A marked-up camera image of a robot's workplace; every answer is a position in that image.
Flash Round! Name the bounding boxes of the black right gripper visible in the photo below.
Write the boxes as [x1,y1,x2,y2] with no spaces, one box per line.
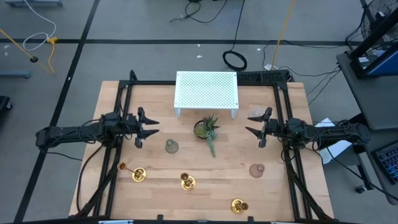
[244,107,285,149]

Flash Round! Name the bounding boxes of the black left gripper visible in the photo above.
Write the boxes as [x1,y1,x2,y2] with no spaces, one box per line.
[125,106,160,149]

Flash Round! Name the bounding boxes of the clear glass candle holder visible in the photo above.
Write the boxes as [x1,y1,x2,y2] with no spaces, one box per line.
[248,105,267,119]

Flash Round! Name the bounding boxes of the green glass candle holder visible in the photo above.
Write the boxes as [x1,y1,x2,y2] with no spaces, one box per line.
[164,139,180,154]

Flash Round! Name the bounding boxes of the pink glass candle holder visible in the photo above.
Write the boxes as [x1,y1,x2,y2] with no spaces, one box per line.
[249,163,266,179]

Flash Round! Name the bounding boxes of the tall gold candlestick holder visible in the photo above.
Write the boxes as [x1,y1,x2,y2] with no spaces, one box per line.
[180,172,197,192]
[117,161,147,183]

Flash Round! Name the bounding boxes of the short gold candlestick holder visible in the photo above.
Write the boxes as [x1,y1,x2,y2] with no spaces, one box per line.
[230,198,249,215]

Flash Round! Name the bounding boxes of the black perforated panel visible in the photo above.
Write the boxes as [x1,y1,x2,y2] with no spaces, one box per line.
[236,70,292,83]

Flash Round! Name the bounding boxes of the succulent plant in black pot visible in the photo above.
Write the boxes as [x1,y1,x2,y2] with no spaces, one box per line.
[193,114,221,159]

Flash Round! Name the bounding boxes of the white perforated metal shelf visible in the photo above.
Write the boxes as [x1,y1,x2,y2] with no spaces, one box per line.
[173,70,239,119]

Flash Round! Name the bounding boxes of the white paper sheet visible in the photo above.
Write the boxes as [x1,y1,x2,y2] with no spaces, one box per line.
[313,117,353,165]

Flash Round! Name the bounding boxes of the yellow pole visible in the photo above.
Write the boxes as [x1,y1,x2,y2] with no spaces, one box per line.
[271,0,296,70]
[0,28,54,75]

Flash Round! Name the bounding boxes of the black keyboard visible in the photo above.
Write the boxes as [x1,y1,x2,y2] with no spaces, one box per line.
[371,141,398,185]

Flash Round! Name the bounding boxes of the black monitor with blue screen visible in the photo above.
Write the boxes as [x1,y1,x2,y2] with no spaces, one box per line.
[348,9,398,80]

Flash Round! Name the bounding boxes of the grey table foot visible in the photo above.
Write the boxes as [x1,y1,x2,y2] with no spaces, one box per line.
[0,70,32,79]

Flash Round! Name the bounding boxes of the grey keyboard desk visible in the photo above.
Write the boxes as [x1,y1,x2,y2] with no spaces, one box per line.
[351,113,398,207]

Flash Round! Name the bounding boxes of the black caster base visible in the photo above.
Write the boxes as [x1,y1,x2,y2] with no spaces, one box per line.
[0,95,13,111]

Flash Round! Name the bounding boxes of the black floor fan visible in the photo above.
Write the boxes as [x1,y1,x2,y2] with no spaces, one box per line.
[362,0,398,44]

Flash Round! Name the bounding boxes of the black aluminium table frame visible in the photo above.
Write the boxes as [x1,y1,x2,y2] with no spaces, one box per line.
[68,70,335,224]

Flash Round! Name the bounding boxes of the black coiled floor cable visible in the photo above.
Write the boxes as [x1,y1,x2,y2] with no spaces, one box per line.
[221,0,248,72]

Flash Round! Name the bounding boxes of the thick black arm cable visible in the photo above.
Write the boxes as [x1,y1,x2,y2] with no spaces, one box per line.
[75,143,105,214]

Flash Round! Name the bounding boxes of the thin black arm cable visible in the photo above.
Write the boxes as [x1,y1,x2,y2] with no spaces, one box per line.
[325,146,398,202]

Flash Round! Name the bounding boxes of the yellow cable with plug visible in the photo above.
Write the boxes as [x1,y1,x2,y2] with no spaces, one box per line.
[46,36,59,74]

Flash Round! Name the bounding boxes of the white floor cable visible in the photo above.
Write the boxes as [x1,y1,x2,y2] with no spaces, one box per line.
[22,0,57,52]

